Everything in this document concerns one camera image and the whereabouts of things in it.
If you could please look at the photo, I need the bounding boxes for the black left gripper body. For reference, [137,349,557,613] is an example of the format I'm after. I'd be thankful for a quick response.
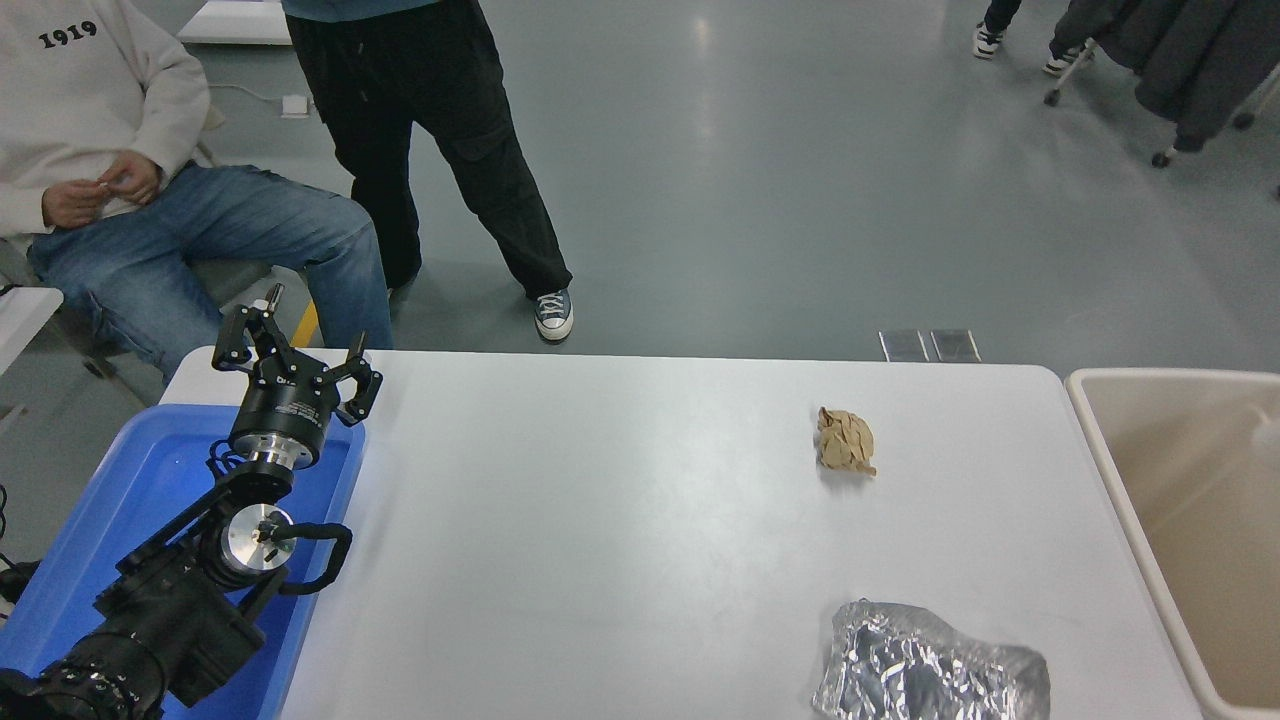
[231,360,337,463]

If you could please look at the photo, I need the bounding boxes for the large pale dustbin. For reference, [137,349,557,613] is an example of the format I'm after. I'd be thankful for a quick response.
[1065,367,1280,720]

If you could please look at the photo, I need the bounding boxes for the seated person's left hand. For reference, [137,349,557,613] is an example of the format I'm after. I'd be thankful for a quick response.
[97,152,162,207]

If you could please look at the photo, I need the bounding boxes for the seated person's right hand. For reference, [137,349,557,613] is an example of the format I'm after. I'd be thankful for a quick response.
[42,180,112,230]

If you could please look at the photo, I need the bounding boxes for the grey chair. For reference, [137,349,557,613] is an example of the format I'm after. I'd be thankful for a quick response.
[0,105,311,406]

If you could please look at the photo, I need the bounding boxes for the seated person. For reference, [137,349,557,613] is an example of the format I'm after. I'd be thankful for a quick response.
[0,0,395,385]

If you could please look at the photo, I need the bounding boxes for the blue plastic tray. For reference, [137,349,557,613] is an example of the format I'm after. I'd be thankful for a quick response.
[0,403,368,720]

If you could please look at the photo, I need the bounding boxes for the white side table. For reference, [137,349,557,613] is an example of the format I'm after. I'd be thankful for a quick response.
[0,285,65,377]

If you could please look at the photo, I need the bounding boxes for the standing person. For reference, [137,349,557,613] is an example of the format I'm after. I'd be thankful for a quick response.
[282,0,576,343]

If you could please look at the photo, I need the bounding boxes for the white low platform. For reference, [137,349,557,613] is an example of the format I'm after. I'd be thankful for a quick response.
[177,0,296,46]

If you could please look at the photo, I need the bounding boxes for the crumpled tan paper ball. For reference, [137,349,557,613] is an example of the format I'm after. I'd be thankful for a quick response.
[816,406,879,478]

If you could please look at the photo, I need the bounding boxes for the distant person in sneakers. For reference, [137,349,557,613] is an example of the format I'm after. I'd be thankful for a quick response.
[972,0,1093,78]

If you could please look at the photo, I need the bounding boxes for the wheeled clothes rack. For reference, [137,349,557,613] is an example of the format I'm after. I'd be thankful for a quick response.
[1043,38,1280,171]

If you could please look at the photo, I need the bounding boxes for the dark hanging coats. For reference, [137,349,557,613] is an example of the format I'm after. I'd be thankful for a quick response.
[1050,0,1280,156]

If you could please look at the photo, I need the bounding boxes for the black cable bundle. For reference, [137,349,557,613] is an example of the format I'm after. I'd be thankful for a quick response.
[0,483,44,606]

